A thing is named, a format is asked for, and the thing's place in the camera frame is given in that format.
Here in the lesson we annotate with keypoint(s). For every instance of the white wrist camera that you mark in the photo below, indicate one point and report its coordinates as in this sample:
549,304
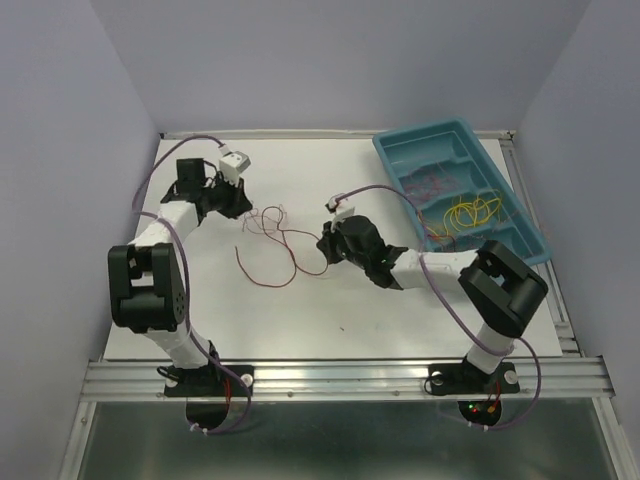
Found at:
232,164
340,209

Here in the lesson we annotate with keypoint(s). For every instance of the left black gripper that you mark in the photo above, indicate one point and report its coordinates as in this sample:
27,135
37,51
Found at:
239,202

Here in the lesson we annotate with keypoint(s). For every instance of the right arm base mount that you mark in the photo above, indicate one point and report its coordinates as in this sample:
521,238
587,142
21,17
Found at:
462,378

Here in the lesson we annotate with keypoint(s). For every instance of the teal plastic tray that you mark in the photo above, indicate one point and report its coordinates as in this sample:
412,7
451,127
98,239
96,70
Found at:
459,197

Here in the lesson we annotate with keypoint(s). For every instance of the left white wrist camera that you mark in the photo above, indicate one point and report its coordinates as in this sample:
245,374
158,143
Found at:
232,164

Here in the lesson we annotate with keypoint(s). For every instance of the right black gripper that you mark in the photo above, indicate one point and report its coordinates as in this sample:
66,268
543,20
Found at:
328,238

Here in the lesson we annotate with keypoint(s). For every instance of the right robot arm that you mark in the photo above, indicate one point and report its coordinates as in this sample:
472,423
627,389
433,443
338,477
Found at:
490,292

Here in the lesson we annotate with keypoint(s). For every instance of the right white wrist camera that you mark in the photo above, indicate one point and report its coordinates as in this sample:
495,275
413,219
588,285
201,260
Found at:
340,209

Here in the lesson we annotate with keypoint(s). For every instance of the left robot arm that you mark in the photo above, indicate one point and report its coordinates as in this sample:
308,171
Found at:
148,276

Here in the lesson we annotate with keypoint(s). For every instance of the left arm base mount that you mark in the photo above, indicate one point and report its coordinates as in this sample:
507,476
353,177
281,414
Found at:
205,382

